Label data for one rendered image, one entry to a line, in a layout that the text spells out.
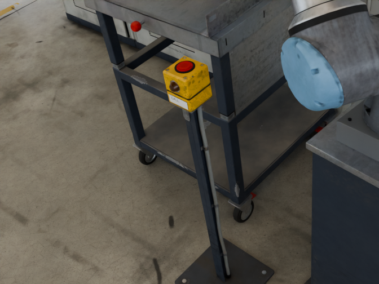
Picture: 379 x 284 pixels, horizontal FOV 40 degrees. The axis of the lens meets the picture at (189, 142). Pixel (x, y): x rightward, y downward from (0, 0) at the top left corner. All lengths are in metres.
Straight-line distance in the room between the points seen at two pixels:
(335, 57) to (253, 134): 1.20
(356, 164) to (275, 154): 0.88
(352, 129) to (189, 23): 0.60
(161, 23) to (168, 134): 0.72
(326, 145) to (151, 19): 0.68
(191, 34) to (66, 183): 1.12
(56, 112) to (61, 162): 0.39
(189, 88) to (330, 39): 0.39
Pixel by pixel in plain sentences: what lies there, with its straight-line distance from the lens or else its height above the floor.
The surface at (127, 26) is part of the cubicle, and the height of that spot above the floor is 0.13.
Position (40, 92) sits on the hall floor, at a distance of 3.01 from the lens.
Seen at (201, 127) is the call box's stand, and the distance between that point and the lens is 1.36.
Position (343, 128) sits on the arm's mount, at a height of 0.80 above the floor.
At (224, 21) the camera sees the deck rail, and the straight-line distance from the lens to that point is 1.49.
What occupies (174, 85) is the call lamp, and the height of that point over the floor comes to 0.88.
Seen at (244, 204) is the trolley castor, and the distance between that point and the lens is 1.95.
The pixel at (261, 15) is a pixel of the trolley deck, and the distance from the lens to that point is 1.56.
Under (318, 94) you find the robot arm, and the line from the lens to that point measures 0.97.
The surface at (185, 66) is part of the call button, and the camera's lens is 1.25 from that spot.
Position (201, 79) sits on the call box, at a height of 0.87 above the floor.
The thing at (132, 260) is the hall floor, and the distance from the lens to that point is 2.02.
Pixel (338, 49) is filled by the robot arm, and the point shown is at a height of 1.06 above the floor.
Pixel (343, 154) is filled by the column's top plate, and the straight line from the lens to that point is 1.21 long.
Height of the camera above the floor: 1.59
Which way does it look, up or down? 42 degrees down
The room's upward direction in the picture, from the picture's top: 11 degrees counter-clockwise
